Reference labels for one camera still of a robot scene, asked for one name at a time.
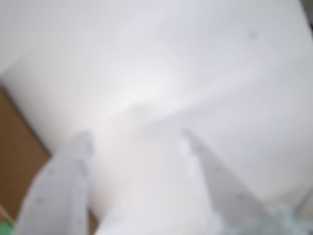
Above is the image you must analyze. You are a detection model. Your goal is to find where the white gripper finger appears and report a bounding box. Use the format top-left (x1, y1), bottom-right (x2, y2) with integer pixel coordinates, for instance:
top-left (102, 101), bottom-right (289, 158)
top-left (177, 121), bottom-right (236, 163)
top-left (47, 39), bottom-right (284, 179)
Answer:
top-left (13, 132), bottom-right (95, 235)
top-left (177, 128), bottom-right (287, 235)

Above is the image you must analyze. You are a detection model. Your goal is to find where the green cube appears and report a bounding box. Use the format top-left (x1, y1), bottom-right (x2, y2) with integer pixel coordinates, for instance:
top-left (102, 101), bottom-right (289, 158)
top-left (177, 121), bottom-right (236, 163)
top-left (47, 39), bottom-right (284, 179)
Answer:
top-left (0, 219), bottom-right (16, 235)

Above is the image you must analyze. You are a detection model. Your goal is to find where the brown cardboard box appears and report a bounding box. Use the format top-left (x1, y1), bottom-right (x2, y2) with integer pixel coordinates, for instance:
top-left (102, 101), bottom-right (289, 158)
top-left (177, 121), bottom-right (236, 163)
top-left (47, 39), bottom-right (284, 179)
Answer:
top-left (0, 82), bottom-right (98, 235)

